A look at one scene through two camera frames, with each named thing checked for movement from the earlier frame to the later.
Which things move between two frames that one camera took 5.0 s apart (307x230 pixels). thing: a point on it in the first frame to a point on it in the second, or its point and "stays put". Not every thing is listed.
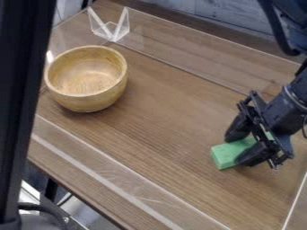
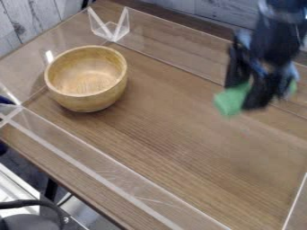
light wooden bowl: [86, 76] stays put
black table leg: [51, 191] stays put
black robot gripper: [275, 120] to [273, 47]
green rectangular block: [226, 153] to [230, 98]
